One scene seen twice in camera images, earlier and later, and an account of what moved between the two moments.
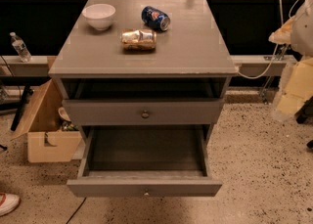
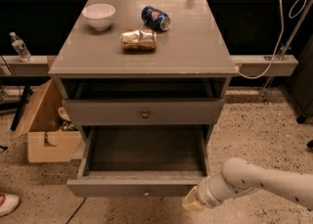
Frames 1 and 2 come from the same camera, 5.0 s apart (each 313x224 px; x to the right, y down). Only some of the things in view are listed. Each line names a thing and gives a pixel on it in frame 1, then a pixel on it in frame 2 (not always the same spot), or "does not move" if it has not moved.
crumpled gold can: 138,39 does not move
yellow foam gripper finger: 283,35 -> 190,201
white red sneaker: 8,202 does not move
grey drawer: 145,161 does not move
